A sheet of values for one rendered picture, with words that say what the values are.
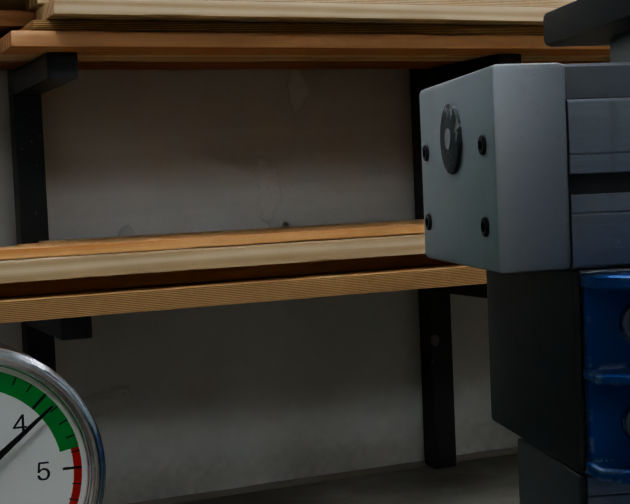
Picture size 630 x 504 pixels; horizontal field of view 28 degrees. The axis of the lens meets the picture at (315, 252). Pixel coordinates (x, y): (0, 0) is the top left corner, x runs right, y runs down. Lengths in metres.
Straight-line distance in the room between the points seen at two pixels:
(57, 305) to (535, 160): 1.87
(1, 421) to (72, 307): 2.07
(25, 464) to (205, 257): 2.15
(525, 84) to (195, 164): 2.44
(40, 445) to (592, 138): 0.32
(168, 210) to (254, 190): 0.22
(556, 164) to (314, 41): 2.01
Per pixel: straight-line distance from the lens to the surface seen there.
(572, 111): 0.56
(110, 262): 2.40
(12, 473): 0.31
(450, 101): 0.61
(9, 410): 0.30
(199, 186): 2.96
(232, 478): 3.06
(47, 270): 2.37
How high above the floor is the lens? 0.72
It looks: 3 degrees down
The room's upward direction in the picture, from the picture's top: 2 degrees counter-clockwise
